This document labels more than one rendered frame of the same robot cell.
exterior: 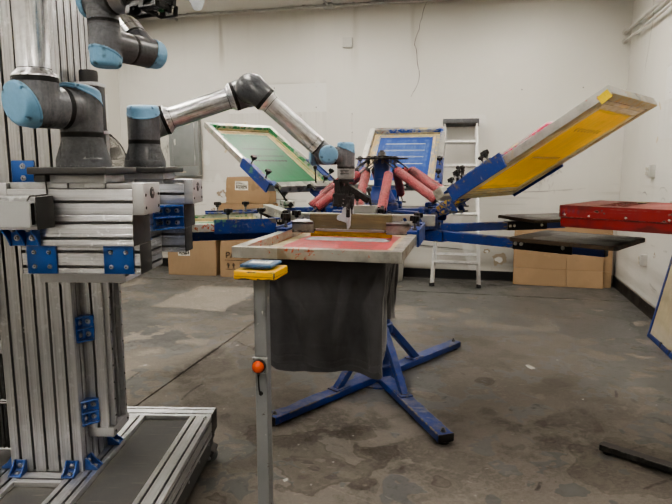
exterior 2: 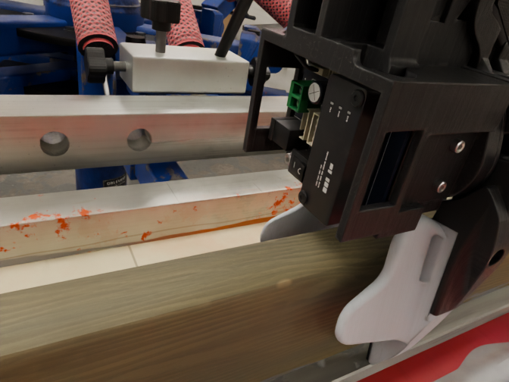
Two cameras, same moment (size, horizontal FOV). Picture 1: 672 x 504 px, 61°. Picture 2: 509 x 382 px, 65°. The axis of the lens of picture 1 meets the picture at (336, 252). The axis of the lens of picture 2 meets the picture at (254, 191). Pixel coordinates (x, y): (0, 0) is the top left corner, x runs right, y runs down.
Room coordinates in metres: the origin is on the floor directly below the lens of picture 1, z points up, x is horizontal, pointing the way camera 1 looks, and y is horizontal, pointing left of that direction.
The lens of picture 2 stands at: (2.39, 0.11, 1.16)
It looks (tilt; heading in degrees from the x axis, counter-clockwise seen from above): 29 degrees down; 313
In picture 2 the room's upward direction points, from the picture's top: 10 degrees clockwise
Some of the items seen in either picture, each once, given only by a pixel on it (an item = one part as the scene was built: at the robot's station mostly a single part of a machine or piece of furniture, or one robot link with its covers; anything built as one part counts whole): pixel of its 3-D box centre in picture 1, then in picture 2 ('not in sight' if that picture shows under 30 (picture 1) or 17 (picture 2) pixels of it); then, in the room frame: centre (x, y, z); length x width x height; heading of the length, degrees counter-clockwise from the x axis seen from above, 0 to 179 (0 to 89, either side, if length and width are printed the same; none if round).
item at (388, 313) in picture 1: (389, 303); not in sight; (2.16, -0.21, 0.74); 0.46 x 0.04 x 0.42; 167
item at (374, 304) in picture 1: (321, 316); not in sight; (1.98, 0.05, 0.74); 0.45 x 0.03 x 0.43; 77
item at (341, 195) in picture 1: (344, 193); (408, 51); (2.47, -0.04, 1.15); 0.09 x 0.08 x 0.12; 77
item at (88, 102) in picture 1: (78, 108); not in sight; (1.70, 0.74, 1.42); 0.13 x 0.12 x 0.14; 152
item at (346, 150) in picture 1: (345, 155); not in sight; (2.47, -0.04, 1.31); 0.09 x 0.08 x 0.11; 100
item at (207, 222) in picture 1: (220, 206); not in sight; (3.03, 0.61, 1.05); 1.08 x 0.61 x 0.23; 107
